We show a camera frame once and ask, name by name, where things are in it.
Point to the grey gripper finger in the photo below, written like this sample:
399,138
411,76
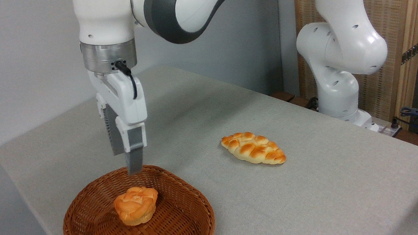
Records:
134,140
113,134

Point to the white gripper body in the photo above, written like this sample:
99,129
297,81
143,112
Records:
124,98

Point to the round orange bread roll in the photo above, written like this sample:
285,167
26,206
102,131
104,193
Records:
137,207

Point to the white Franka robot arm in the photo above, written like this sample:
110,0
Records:
107,16

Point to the brown wicker basket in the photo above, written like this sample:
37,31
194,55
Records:
180,220

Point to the braided bread loaf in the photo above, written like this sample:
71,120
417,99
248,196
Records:
254,149

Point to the brown wooden furniture edge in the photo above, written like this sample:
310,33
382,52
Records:
283,95

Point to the grey tablecloth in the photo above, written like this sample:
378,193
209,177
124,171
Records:
316,199

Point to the black metal hinge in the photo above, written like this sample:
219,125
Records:
411,52

